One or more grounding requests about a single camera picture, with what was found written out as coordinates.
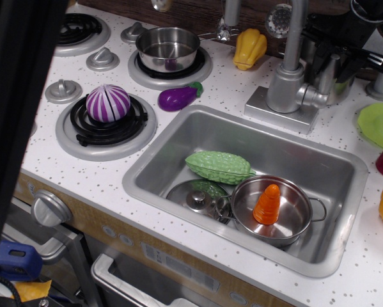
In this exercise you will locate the silver faucet lever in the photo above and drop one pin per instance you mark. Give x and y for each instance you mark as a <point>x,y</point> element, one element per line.
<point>319,89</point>

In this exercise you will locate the purple toy eggplant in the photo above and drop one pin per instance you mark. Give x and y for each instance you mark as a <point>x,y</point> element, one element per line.
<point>175,99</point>

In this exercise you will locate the steel cup behind faucet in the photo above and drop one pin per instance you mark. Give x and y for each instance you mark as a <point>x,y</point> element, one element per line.
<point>339,91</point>

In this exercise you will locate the blue clamp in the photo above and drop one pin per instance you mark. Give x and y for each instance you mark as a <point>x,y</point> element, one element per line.
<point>19,262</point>

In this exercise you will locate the yellow cloth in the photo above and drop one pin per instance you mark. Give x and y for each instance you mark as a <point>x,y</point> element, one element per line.
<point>31,290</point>

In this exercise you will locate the silver stove knob top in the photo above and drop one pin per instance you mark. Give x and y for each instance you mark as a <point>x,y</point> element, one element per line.
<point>130,34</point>

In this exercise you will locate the back left stove burner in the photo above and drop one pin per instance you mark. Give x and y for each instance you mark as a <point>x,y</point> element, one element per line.
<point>80,34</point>

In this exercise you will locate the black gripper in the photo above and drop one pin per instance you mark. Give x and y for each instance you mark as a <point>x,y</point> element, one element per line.
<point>348,34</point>

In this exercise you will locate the silver stove knob middle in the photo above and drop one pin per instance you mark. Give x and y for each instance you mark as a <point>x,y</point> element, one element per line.
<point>103,60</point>

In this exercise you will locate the purple white toy onion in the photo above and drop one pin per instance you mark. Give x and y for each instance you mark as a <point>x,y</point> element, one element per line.
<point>108,103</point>

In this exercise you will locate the hanging metal spoon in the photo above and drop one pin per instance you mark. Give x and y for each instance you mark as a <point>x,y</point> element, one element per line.
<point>162,5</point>

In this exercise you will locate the metal sink basin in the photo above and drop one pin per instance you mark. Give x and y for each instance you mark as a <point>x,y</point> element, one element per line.
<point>333,176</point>

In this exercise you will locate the green plastic plate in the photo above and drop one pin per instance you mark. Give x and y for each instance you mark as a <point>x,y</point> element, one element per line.
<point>370,122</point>

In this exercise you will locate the steel pot on burner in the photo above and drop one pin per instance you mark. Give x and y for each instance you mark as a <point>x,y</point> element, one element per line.
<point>167,48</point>

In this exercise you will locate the front right stove burner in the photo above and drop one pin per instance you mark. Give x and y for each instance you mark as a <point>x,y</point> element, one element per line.
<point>85,138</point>

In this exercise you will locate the black foreground post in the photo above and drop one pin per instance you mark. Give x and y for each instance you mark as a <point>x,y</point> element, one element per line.
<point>29,32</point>

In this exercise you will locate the stove burner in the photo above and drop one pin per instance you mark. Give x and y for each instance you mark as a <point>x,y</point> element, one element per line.
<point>198,71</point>
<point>80,34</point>
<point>85,138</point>

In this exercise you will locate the hanging slotted spoon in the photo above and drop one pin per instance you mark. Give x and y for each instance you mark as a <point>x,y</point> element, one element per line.
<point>277,22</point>

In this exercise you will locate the steel pot in sink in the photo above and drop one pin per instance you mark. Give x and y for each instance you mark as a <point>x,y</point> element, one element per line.
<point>297,210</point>

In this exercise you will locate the green toy bitter gourd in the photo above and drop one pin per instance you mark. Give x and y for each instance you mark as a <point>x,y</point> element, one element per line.
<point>221,167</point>

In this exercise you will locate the orange toy carrot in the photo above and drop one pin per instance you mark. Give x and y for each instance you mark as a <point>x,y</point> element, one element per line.
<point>266,210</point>

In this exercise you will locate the silver stove knob lower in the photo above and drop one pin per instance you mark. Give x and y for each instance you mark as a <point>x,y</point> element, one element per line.
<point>63,92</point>

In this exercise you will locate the silver stove knob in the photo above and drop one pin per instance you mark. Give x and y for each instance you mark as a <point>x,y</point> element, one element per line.
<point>130,34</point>
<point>103,60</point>
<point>63,92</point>

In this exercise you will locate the yellow toy bell pepper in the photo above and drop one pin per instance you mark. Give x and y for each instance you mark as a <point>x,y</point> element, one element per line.
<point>251,45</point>

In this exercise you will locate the silver oven dial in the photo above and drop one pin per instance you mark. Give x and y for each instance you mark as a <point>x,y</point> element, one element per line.
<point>48,210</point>

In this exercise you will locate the back right stove burner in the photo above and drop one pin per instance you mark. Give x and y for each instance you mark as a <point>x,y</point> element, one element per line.
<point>198,71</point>

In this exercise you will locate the silver toy faucet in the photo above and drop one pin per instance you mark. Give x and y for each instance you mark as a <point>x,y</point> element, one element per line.
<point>289,102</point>

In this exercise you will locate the silver oven door handle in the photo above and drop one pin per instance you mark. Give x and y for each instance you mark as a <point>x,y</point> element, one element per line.
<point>126,282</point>

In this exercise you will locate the steel pot lid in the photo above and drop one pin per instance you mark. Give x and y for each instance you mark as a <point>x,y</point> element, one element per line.
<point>204,197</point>

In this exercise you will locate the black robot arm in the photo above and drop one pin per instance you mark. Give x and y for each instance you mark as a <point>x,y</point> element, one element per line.
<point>371,10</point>

